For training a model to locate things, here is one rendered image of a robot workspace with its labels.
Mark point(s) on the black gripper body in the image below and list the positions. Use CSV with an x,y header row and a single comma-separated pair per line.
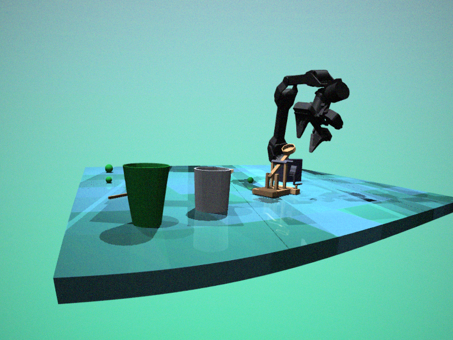
x,y
314,108

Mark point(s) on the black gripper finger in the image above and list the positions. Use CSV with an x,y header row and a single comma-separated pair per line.
x,y
302,119
315,141

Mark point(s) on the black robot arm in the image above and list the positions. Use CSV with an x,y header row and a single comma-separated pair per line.
x,y
332,91

